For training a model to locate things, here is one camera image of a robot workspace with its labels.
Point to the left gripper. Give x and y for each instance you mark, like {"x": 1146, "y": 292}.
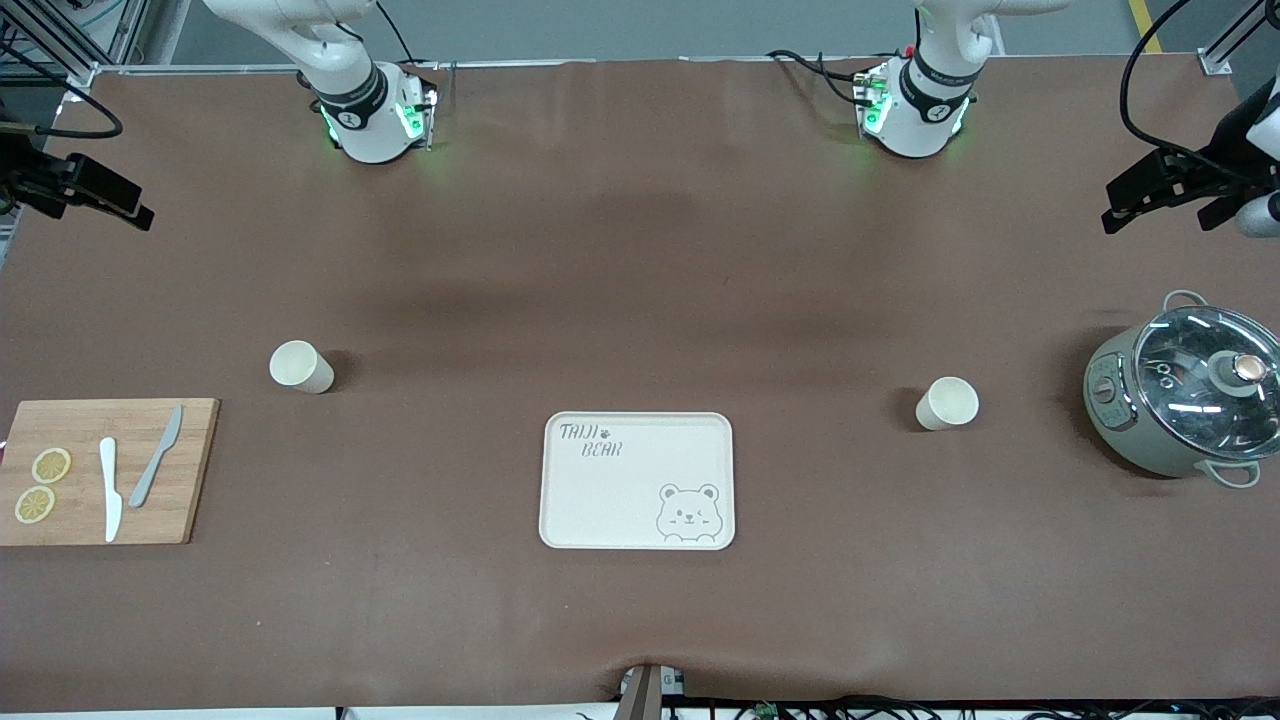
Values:
{"x": 1206, "y": 168}

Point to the white plastic cup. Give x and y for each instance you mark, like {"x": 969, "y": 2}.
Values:
{"x": 950, "y": 402}
{"x": 295, "y": 365}

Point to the glass pot lid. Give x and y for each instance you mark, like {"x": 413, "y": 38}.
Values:
{"x": 1190, "y": 400}

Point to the wooden cutting board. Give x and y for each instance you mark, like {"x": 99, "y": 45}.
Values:
{"x": 80, "y": 425}

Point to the green electric cooking pot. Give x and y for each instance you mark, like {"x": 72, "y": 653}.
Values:
{"x": 1125, "y": 425}

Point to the yellow lemon slice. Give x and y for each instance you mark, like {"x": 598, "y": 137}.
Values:
{"x": 51, "y": 466}
{"x": 35, "y": 505}

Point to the grey plastic knife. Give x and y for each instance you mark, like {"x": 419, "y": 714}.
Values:
{"x": 150, "y": 470}

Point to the white plastic knife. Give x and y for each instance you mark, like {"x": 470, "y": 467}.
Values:
{"x": 110, "y": 490}

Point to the cream tray with bear print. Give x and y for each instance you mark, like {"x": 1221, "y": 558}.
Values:
{"x": 620, "y": 500}

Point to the aluminium frame profile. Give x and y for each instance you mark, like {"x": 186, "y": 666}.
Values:
{"x": 80, "y": 45}
{"x": 1225, "y": 45}

